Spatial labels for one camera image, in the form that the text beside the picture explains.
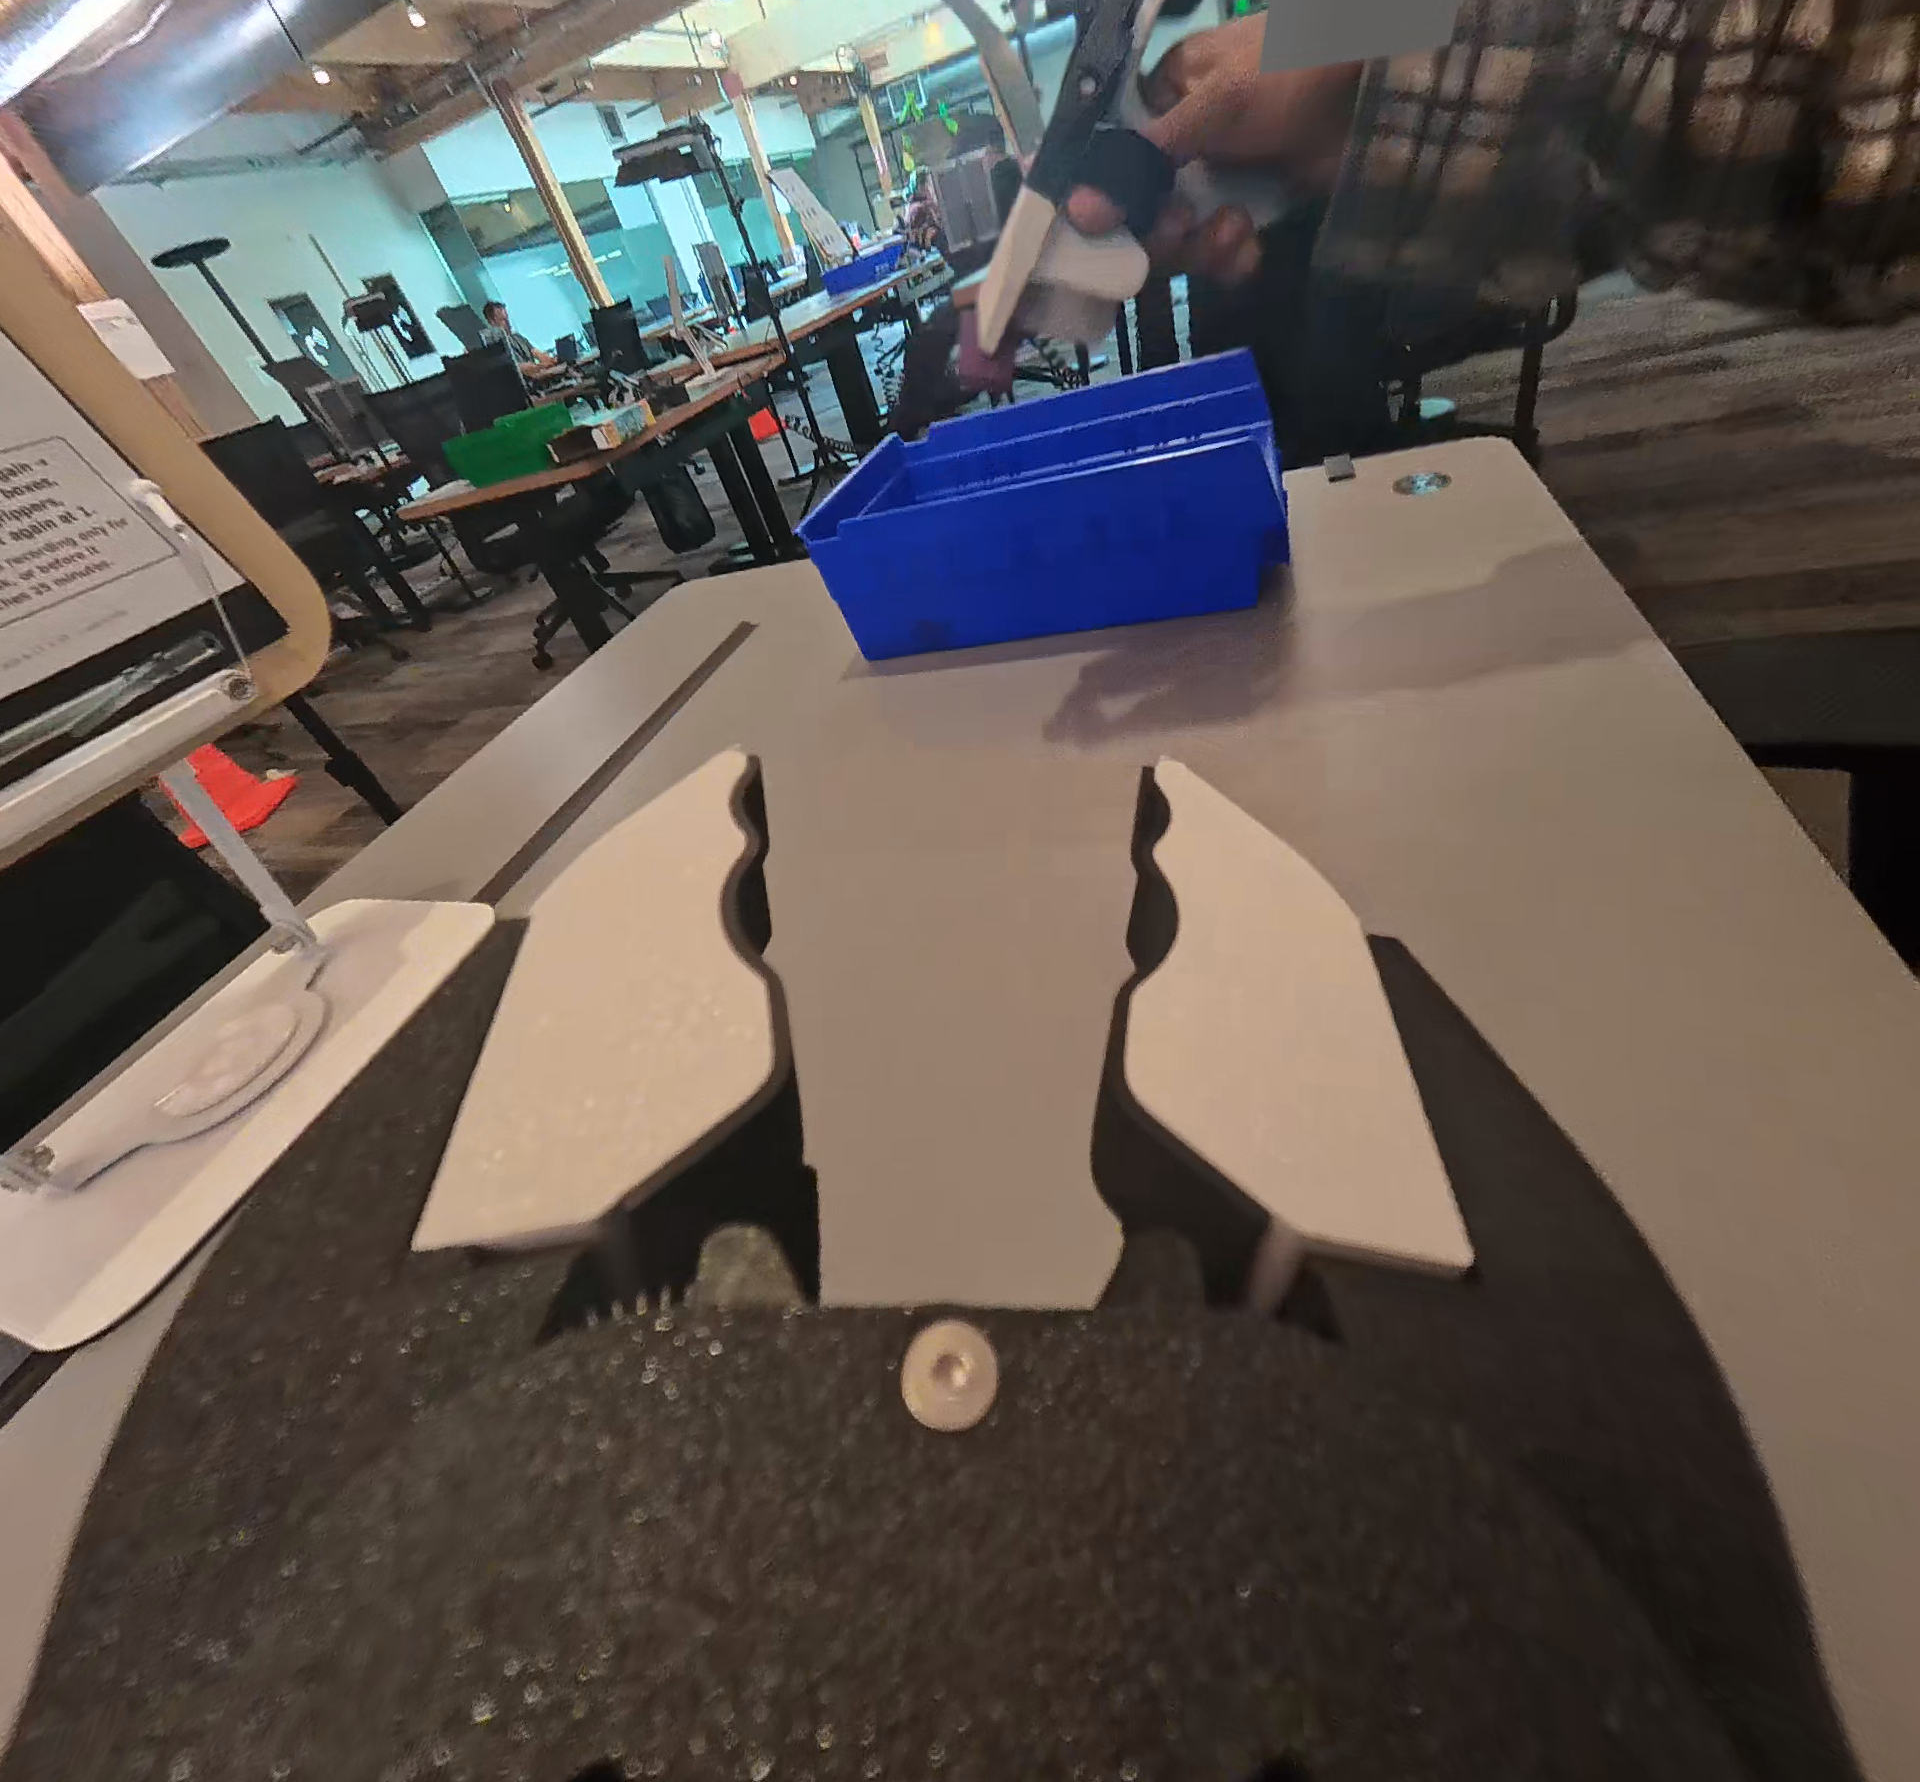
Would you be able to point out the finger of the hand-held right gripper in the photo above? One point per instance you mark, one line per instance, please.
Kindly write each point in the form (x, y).
(1023, 253)

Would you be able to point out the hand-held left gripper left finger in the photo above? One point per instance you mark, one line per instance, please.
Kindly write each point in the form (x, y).
(614, 1047)

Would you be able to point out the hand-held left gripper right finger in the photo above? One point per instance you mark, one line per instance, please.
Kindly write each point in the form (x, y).
(1289, 1062)

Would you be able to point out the blue plastic bin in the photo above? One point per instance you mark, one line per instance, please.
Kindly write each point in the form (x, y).
(1050, 553)

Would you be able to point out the person's right hand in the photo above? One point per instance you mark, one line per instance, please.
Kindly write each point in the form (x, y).
(1245, 131)

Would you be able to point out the blue storage bin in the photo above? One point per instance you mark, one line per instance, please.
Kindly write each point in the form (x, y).
(862, 269)

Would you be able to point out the wooden office desk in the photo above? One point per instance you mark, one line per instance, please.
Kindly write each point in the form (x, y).
(676, 429)
(780, 321)

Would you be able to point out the white board stand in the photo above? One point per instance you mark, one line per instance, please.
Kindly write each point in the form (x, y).
(375, 958)

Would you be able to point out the studio light stand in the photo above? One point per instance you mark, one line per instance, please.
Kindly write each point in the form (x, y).
(668, 154)

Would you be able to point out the round metal table screw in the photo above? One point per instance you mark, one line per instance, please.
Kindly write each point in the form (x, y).
(1422, 481)

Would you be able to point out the cardboard box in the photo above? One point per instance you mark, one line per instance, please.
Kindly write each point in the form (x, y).
(599, 436)

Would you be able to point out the orange traffic cone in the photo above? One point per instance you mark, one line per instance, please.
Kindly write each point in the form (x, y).
(225, 799)

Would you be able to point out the green storage bin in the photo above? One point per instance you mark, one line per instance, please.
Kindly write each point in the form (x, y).
(503, 454)

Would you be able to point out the black office chair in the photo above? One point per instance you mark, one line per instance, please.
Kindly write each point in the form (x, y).
(286, 492)

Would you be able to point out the black floor lamp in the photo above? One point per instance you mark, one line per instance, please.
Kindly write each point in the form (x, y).
(192, 255)

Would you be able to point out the corrugated metal duct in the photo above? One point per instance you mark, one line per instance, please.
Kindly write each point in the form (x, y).
(91, 28)

